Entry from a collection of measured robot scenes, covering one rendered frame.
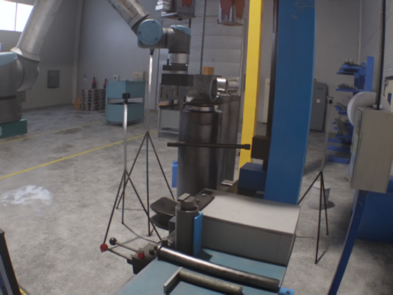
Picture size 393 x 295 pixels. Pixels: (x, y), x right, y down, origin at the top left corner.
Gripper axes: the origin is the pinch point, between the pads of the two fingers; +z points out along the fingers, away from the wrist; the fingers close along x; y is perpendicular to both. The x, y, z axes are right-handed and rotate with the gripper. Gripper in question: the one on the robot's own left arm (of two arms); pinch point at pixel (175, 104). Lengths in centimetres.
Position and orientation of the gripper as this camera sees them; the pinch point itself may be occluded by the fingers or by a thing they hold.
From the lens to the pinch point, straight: 124.2
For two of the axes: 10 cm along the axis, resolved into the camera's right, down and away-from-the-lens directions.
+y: 4.0, -1.9, 8.9
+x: -9.1, -1.5, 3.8
